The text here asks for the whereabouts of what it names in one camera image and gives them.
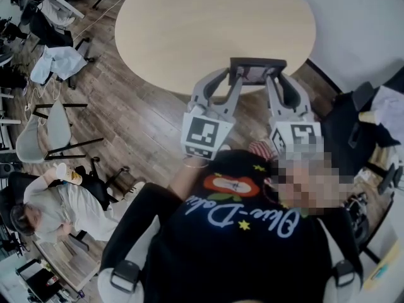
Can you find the person's red striped trousers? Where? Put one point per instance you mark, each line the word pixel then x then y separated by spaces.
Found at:
pixel 260 148

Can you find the tall printed paper cup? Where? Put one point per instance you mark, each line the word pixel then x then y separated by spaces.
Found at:
pixel 67 175

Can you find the black picture frame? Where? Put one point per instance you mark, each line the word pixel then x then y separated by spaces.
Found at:
pixel 259 62

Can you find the red drink bottle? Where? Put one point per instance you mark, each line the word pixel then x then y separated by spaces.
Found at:
pixel 52 280

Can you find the black swivel office chair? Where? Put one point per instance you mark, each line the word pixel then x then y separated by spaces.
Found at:
pixel 94 188

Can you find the grey shell chair black legs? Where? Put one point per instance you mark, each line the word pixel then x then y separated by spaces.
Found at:
pixel 58 128

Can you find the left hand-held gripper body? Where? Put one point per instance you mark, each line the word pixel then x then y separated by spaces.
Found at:
pixel 202 131

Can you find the round wooden table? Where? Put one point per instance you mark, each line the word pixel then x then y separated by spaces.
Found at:
pixel 205 27

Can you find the pale blue cloth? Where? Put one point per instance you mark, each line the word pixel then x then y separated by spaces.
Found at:
pixel 60 63

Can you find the pale lilac cloth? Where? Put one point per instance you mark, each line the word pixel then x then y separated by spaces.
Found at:
pixel 391 112

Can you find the person's black printed t-shirt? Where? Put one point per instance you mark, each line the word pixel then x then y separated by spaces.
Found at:
pixel 227 257

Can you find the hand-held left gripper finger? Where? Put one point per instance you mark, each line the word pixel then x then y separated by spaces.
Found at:
pixel 199 88
pixel 233 101

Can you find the black chair under cloth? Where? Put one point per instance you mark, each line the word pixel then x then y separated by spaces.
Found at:
pixel 47 33

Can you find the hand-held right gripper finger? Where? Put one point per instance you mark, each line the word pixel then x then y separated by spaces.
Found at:
pixel 303 103
pixel 274 101

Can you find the beige paper cup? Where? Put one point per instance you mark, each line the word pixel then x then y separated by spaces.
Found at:
pixel 368 117

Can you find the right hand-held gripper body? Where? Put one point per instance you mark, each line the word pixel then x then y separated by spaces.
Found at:
pixel 300 129

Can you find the person's left forearm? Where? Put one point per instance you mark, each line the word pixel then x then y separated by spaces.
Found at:
pixel 186 180

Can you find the large black office chair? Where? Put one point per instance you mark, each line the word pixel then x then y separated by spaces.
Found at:
pixel 342 125

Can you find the yellow notebook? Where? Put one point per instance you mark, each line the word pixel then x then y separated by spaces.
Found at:
pixel 383 265

